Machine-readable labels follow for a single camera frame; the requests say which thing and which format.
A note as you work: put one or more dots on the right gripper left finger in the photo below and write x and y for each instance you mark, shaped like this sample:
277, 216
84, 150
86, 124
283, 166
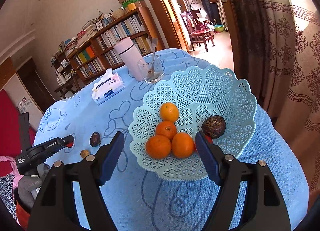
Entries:
66, 184

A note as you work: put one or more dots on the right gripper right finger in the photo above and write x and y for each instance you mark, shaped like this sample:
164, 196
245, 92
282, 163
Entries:
263, 208

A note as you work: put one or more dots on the red cherry tomato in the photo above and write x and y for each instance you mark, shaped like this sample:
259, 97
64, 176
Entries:
69, 145
209, 139

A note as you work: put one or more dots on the brown longan fruit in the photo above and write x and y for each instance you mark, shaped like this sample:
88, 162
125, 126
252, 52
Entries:
84, 153

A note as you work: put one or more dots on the dark purple passion fruit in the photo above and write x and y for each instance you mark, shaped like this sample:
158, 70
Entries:
95, 139

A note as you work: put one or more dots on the orange mandarin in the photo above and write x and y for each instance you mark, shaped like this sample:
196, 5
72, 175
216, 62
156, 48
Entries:
169, 112
182, 145
167, 129
158, 147

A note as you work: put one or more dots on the small wooden side table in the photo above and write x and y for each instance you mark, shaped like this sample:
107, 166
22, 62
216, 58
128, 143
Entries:
71, 85

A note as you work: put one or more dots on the white tissue pack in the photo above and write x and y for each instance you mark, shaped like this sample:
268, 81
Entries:
107, 87

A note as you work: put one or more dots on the wooden bookshelf with books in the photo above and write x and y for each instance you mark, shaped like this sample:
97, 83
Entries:
92, 52

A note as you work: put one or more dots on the light blue lattice fruit basket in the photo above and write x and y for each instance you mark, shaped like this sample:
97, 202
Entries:
198, 94

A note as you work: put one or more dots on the pink thermos bottle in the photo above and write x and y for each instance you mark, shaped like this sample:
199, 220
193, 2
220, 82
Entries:
130, 56

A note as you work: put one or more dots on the clear drinking glass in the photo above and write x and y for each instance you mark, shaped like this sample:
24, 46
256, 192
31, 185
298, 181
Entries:
143, 65

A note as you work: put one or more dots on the metal spoon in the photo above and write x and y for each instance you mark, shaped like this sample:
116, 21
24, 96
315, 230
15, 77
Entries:
153, 53

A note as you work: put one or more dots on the patterned beige curtain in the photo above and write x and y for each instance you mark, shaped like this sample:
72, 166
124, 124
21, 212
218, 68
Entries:
280, 42

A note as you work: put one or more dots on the red wooden chair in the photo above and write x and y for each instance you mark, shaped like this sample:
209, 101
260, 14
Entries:
198, 32

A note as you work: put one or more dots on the green box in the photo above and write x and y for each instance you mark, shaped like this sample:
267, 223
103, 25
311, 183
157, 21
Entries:
127, 2

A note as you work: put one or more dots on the wooden door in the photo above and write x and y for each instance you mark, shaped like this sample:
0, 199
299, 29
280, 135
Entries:
230, 20

